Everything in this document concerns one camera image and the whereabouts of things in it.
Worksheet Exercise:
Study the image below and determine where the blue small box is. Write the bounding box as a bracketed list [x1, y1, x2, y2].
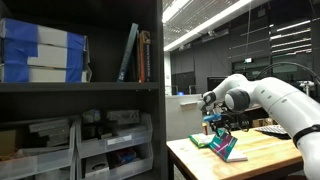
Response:
[114, 148, 137, 166]

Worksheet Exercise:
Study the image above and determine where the orange spine book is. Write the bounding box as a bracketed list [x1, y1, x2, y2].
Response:
[136, 33, 146, 83]

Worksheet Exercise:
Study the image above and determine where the thin teal book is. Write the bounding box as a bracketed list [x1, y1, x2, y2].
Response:
[116, 22, 139, 83]

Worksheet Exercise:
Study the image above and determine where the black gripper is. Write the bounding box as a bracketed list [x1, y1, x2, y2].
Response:
[209, 118, 233, 138]

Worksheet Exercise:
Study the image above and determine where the large clear plastic bin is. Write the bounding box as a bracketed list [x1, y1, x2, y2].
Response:
[0, 116, 78, 180]

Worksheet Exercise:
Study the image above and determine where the grey rectangular box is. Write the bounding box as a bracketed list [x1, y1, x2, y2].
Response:
[105, 109, 140, 126]

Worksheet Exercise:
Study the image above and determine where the small greenish box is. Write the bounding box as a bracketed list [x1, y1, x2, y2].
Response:
[82, 109, 102, 124]

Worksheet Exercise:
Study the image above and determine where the grey flat boxes stack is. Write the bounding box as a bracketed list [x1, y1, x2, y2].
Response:
[28, 118, 71, 148]

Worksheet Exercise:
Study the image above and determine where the book with teal cover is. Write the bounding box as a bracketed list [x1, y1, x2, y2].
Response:
[208, 130, 249, 164]

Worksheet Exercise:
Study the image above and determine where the dark book brown top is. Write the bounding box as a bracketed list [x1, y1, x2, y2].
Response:
[139, 30, 152, 83]

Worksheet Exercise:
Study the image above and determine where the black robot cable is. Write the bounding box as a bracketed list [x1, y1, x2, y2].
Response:
[254, 60, 320, 86]

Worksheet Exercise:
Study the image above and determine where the black bookshelf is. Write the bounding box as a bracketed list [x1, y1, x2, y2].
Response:
[0, 0, 169, 180]

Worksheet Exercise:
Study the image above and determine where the clear bin with white label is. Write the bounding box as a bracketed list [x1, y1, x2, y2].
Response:
[76, 113, 154, 159]

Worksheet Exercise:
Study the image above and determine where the brown cardboard box in bin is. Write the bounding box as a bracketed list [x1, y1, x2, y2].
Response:
[0, 129, 18, 156]

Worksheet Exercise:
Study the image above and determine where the white box black circle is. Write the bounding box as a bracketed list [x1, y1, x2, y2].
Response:
[84, 153, 110, 178]

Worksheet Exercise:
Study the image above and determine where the long ceiling light strip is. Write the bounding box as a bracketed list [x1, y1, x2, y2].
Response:
[162, 0, 254, 53]

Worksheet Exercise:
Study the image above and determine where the clear plastic storage bin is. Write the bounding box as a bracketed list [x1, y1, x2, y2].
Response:
[78, 143, 154, 180]

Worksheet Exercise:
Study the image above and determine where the green white packet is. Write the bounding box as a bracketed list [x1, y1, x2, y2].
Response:
[188, 132, 214, 149]

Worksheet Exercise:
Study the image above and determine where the blue white paper ream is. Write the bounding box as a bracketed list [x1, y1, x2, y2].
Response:
[0, 17, 88, 51]
[0, 63, 93, 83]
[0, 38, 90, 69]

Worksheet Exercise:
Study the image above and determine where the checkerboard calibration board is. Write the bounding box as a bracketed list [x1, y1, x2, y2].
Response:
[254, 124, 285, 136]

